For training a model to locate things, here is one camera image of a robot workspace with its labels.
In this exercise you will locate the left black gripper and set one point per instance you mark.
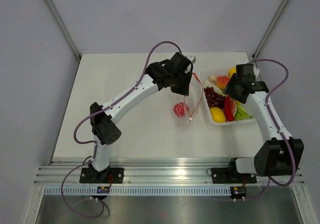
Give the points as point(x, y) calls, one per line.
point(184, 90)

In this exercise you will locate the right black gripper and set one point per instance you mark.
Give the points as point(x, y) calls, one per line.
point(229, 89)

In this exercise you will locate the yellow orange top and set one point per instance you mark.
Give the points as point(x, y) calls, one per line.
point(231, 72)

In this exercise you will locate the white garlic bulb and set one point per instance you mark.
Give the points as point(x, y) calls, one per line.
point(213, 79)

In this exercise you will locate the red tomato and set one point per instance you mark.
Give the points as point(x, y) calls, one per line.
point(180, 109)

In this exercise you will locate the clear zip top bag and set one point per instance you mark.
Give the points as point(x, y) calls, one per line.
point(193, 100)

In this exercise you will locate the yellow lemon front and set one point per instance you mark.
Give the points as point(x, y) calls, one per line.
point(217, 115)

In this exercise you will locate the watermelon slice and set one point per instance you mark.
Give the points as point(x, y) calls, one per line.
point(233, 107)

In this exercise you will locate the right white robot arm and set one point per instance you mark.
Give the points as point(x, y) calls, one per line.
point(280, 153)

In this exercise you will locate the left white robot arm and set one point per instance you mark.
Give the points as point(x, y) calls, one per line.
point(104, 118)

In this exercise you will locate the red yellow peach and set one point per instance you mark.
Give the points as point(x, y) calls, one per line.
point(222, 81)

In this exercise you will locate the green onion stalk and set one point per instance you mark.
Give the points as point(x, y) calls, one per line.
point(241, 114)

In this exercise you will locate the white plastic basket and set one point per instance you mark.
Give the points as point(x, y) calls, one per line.
point(222, 109)

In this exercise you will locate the purple grape bunch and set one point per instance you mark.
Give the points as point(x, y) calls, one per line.
point(213, 98)

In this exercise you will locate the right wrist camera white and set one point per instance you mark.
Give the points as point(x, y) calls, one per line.
point(256, 72)

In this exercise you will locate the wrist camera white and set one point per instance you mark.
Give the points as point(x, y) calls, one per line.
point(256, 72)
point(191, 58)

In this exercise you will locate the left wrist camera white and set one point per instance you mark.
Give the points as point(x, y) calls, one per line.
point(191, 58)

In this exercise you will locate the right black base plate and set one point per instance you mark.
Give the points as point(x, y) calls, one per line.
point(221, 175)

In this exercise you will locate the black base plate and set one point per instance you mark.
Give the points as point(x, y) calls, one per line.
point(113, 175)
point(221, 175)

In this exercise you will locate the aluminium mounting rail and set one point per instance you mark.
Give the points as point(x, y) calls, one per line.
point(142, 172)

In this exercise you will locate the white slotted cable duct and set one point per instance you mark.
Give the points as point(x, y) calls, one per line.
point(139, 190)

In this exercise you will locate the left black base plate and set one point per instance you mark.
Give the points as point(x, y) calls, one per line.
point(113, 175)

